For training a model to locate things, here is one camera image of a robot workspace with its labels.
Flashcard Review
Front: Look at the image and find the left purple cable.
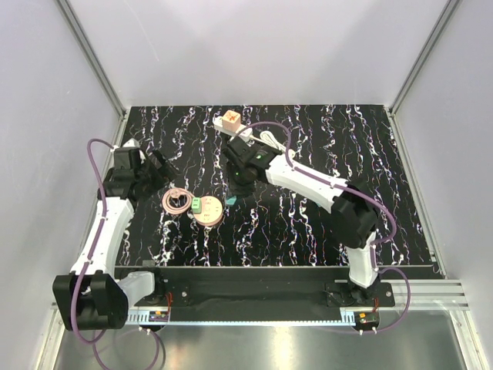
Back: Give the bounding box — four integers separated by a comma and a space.
67, 137, 166, 366

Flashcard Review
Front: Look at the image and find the purple cable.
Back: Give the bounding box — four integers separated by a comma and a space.
234, 121, 411, 333
67, 137, 166, 366

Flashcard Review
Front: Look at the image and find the right aluminium frame post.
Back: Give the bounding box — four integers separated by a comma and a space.
387, 0, 462, 116

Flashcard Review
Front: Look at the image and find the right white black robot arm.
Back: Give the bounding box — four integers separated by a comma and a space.
222, 137, 379, 306

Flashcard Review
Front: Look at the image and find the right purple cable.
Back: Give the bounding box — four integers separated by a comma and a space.
234, 121, 411, 333

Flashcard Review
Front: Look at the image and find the white power strip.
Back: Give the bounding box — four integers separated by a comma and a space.
213, 116, 253, 142

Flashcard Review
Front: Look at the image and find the white coiled power strip cable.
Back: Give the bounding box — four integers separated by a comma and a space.
258, 129, 297, 159

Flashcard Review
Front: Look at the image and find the white slotted cable duct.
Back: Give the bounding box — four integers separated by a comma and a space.
126, 310, 169, 325

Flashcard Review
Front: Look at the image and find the pink coiled cable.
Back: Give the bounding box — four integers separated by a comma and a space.
161, 188, 193, 215

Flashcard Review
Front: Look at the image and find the green plug adapter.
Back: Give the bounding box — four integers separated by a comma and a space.
190, 197, 202, 214

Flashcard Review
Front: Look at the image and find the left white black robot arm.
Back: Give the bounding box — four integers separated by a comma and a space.
52, 139, 178, 333

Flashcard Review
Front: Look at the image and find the black marbled table mat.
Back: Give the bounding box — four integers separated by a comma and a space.
116, 104, 433, 267

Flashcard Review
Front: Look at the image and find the pink round power socket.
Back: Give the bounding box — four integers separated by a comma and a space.
193, 196, 223, 227

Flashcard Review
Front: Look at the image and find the aluminium frame post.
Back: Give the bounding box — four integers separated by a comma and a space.
54, 0, 126, 120
387, 0, 462, 116

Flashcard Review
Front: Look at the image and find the pink cube plug adapter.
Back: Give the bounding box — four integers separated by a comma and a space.
221, 110, 241, 133

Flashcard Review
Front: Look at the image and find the left aluminium frame post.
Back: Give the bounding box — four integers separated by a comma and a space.
54, 0, 126, 120

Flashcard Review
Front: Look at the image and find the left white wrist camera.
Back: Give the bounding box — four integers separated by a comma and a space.
122, 138, 146, 163

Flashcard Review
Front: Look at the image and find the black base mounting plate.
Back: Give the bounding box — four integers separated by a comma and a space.
135, 267, 395, 326

